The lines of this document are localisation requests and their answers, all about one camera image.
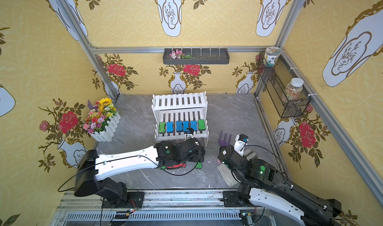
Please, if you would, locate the red eraser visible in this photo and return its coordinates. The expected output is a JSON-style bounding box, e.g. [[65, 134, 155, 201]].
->
[[166, 163, 186, 169]]

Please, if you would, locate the blue eraser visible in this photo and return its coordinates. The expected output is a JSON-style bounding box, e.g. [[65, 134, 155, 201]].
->
[[176, 121, 183, 132], [166, 122, 174, 133], [190, 121, 197, 131], [183, 121, 189, 132]]

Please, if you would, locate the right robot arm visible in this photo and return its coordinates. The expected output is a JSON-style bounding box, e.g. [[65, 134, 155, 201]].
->
[[218, 145, 342, 226]]

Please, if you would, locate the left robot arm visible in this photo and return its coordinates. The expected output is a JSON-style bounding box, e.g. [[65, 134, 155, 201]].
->
[[74, 137, 205, 208]]

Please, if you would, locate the white wooden two-tier shelf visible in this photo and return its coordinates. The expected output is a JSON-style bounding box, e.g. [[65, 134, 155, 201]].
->
[[152, 91, 209, 145]]

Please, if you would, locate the white gardening glove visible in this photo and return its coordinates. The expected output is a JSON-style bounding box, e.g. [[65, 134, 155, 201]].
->
[[217, 149, 257, 188]]

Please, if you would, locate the flower bouquet in white planter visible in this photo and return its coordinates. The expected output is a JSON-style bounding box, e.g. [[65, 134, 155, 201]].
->
[[82, 98, 121, 142]]

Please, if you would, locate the clear jar white lid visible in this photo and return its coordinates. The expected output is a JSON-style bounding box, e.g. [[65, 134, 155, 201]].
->
[[285, 77, 304, 101]]

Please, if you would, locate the jar with patterned label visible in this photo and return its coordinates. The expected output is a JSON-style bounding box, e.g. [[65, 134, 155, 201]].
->
[[263, 46, 281, 67]]

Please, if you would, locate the purple garden fork pink handle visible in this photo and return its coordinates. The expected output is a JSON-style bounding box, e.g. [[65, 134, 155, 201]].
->
[[218, 131, 232, 152]]

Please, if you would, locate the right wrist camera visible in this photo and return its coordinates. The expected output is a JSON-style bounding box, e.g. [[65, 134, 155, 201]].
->
[[234, 134, 248, 156]]

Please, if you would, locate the black wire wall basket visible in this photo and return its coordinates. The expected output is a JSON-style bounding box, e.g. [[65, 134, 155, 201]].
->
[[254, 52, 311, 118]]

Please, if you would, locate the grey wall tray with flowers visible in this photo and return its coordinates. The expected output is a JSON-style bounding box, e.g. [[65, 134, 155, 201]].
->
[[163, 47, 230, 65]]

